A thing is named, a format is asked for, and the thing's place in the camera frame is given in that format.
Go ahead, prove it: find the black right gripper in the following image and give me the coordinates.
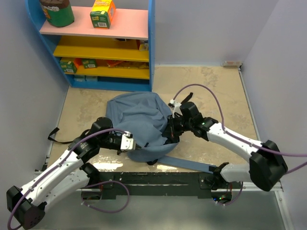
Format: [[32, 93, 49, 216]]
[[162, 114, 193, 138]]

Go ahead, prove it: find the blue student backpack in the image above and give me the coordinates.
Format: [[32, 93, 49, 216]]
[[106, 92, 210, 172]]

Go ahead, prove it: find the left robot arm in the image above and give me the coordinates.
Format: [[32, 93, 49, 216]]
[[6, 117, 133, 230]]

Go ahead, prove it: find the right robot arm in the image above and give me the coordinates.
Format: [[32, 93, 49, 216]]
[[163, 100, 288, 192]]

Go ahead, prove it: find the light blue tissue pack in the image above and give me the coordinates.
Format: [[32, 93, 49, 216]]
[[73, 75, 86, 82]]

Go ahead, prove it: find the small green box on shelf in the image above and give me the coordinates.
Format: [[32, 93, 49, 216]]
[[82, 58, 97, 69]]

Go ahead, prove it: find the blue shelf unit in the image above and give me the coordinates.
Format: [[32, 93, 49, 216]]
[[25, 0, 155, 92]]

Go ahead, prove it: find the yellow green carton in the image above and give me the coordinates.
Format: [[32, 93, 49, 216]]
[[90, 0, 116, 29]]

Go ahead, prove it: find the green brown canister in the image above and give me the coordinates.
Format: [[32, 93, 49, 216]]
[[39, 0, 74, 27]]

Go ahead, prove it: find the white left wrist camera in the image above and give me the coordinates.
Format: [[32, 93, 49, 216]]
[[120, 131, 136, 151]]

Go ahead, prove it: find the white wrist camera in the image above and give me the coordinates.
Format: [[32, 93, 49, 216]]
[[168, 99, 182, 118], [120, 131, 136, 151]]

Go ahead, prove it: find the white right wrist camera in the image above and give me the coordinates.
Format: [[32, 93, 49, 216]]
[[168, 99, 182, 118]]

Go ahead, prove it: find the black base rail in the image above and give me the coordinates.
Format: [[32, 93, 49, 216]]
[[85, 172, 229, 199]]

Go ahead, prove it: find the white wall label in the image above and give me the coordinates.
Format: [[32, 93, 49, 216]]
[[222, 61, 242, 68]]

